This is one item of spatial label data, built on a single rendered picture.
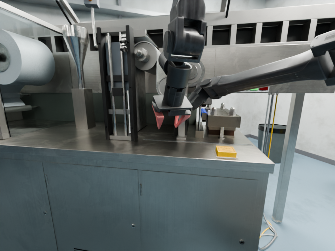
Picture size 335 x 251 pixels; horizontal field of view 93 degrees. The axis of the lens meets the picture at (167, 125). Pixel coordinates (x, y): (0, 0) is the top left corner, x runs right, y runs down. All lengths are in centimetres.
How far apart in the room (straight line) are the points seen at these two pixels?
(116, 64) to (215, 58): 67
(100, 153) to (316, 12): 144
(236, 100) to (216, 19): 293
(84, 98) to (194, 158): 82
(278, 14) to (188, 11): 104
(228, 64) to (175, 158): 81
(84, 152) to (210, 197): 57
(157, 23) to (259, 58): 73
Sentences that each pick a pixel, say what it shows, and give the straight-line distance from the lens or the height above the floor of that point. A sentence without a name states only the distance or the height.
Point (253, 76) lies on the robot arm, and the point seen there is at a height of 120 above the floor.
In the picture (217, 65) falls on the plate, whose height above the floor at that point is 133.
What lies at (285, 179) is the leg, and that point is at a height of 43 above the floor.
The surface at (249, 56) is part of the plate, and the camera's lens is 127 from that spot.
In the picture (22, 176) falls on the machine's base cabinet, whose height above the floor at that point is 72.
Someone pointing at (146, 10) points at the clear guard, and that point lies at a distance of 136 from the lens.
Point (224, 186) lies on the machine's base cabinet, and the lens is 73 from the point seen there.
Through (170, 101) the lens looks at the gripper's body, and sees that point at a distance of 43.
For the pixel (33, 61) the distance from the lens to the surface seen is 136.
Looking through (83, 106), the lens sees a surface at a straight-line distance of 119.
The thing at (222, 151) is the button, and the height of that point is 92.
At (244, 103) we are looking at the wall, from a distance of 423.
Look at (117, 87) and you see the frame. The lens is 87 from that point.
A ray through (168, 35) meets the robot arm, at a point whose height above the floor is 126.
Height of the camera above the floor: 115
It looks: 12 degrees down
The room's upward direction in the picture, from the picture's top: straight up
